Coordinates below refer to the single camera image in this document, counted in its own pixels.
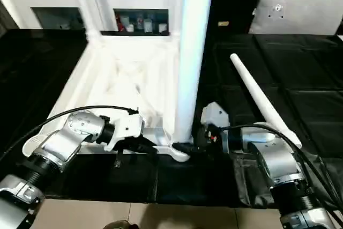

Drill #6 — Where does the white plastic table top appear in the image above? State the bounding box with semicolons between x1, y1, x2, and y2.
23;32;198;163

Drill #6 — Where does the white plastic table leg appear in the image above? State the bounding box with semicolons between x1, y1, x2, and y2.
69;0;102;43
174;0;217;144
229;53;303;149
171;0;185;36

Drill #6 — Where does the black work mat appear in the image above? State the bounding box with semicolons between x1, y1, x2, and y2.
0;27;343;210

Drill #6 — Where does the black furniture with yellow label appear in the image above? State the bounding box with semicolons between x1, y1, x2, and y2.
211;0;265;35

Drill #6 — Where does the white glass-door cabinet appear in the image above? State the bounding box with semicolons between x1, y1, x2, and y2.
8;0;177;33

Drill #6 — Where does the grey cushion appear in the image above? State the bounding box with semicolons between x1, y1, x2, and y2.
249;0;343;35

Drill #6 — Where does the grey curtain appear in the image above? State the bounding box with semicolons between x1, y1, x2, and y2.
0;1;19;30

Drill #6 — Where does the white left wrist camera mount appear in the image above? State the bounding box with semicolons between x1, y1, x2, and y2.
103;113;145;152

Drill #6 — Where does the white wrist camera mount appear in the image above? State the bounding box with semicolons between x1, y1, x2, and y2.
200;101;230;144
103;113;145;152

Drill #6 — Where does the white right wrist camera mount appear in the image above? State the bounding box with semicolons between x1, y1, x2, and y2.
200;101;230;144

